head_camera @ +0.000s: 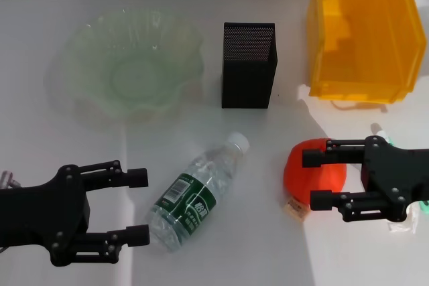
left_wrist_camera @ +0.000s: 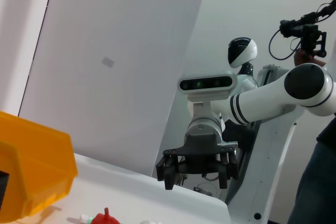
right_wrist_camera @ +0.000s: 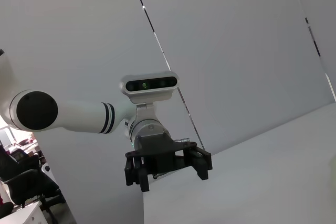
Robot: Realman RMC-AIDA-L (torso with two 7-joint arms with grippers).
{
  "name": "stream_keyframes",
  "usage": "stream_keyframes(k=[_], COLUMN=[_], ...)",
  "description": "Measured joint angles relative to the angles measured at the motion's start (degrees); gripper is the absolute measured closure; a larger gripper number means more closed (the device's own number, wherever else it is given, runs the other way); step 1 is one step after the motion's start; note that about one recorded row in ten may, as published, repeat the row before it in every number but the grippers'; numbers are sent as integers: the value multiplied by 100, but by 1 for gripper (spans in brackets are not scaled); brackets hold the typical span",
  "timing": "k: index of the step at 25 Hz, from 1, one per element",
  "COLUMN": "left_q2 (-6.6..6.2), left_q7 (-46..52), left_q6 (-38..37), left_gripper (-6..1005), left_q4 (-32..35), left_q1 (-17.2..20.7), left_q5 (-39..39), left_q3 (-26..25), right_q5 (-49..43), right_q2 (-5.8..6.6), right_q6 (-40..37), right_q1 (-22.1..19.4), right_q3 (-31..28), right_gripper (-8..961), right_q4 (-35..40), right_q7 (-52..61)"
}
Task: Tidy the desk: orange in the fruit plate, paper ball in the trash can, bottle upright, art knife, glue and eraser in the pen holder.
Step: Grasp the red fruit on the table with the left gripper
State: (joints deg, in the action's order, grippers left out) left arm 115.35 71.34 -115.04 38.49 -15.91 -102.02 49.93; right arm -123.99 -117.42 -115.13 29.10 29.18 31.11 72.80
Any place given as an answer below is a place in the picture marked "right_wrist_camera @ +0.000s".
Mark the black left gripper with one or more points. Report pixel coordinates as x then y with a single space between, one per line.
157 153

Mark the cluttered office desk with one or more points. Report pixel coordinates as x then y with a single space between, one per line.
21 145

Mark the white drawer cabinet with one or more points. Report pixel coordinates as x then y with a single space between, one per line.
23 213

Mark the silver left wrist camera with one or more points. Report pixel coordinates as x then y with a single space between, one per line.
149 95

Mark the black office chair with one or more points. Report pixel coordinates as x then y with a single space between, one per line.
29 182

